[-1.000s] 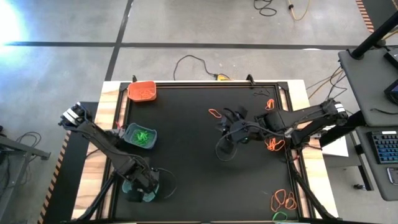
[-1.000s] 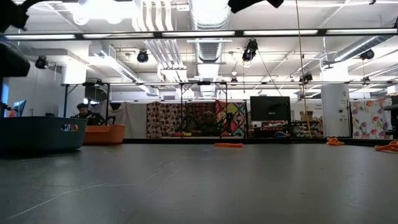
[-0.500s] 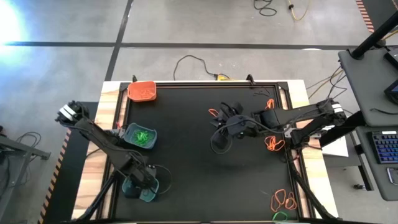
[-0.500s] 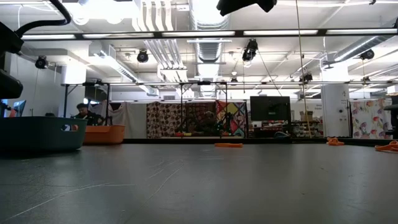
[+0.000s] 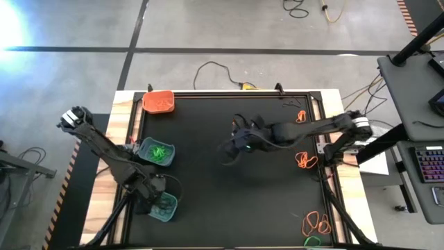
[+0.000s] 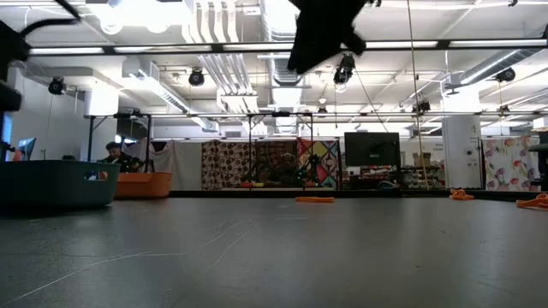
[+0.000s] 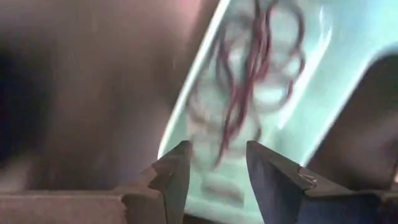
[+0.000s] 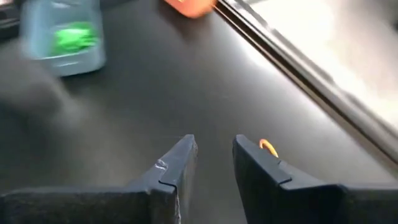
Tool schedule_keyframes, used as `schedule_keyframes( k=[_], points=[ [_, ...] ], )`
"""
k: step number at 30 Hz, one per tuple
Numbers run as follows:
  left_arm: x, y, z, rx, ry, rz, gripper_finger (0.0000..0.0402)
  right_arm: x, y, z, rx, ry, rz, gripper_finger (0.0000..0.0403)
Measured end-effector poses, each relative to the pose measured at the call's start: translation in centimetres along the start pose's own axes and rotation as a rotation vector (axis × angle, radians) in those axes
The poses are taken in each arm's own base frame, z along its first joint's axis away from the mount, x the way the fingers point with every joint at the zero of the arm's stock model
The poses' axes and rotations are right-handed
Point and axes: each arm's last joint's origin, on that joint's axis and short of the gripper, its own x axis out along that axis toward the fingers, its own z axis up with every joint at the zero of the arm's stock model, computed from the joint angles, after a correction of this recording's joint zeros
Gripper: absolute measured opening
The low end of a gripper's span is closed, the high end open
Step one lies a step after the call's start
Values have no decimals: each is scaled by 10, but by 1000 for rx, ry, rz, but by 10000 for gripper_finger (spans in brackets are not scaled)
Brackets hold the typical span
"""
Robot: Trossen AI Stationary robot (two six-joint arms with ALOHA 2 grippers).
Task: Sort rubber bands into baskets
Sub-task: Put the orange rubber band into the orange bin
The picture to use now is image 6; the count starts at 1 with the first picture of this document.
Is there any computer monitor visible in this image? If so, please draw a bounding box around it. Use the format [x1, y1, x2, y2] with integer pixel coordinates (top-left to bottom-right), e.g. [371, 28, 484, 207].
[12, 136, 38, 163]

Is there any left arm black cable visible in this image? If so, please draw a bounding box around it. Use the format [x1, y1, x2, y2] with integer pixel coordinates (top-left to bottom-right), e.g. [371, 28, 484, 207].
[19, 0, 82, 39]

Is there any floral curtain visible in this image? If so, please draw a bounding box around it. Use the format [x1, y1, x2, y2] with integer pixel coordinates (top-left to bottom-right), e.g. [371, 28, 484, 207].
[482, 136, 541, 192]

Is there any orange plastic basket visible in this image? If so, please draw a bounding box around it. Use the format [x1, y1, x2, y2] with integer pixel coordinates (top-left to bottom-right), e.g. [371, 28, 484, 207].
[114, 171, 173, 199]

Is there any cardboard box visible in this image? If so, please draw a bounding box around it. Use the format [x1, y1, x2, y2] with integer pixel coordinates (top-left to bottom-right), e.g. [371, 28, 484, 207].
[412, 151, 432, 168]

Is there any silver ventilation duct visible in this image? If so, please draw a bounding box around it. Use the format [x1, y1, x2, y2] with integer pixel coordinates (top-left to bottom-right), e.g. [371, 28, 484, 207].
[259, 0, 320, 86]

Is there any dark red patterned cloth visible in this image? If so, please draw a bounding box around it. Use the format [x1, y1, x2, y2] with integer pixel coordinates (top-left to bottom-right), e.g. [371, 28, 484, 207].
[255, 139, 300, 172]

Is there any brown circle-patterned cloth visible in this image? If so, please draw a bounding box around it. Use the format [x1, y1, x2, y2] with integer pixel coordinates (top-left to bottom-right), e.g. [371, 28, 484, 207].
[201, 139, 258, 192]

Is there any black background station frame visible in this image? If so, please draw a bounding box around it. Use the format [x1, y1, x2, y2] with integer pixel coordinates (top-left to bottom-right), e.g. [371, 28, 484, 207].
[247, 110, 316, 190]
[85, 111, 153, 173]

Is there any white pillar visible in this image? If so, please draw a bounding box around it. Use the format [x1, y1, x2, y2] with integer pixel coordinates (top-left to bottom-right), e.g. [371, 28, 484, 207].
[442, 115, 484, 190]

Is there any person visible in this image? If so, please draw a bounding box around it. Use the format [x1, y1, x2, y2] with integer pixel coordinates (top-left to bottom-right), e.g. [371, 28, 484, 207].
[98, 141, 146, 173]
[269, 151, 307, 188]

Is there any black metal table frame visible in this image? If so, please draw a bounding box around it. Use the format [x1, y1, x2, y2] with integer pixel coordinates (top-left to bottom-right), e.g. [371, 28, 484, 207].
[170, 189, 548, 200]

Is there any slate blue plastic basket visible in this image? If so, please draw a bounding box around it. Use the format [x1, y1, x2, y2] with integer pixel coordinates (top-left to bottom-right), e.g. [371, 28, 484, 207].
[0, 160, 122, 210]

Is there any black overhead light bar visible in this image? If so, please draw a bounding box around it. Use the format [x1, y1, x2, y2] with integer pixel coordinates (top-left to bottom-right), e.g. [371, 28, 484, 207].
[25, 39, 548, 56]

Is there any white cloth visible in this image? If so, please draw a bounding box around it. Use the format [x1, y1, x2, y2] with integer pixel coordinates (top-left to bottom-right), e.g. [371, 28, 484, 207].
[128, 137, 180, 173]

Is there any black wall screen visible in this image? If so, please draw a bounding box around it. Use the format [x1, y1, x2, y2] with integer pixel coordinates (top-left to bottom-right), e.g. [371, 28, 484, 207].
[343, 132, 402, 168]

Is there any yellow hanging rope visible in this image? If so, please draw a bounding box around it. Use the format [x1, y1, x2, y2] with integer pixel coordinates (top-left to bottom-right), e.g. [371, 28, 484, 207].
[405, 0, 431, 192]

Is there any colourful quilt cloth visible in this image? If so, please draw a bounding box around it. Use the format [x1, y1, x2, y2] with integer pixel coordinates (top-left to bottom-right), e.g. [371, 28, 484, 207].
[296, 137, 340, 190]

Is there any storage shelf with goods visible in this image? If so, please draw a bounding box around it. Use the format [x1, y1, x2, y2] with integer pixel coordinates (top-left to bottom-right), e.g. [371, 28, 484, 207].
[342, 164, 444, 191]

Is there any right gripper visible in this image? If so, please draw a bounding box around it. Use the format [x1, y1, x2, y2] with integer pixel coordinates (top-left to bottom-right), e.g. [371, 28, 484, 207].
[286, 0, 372, 74]

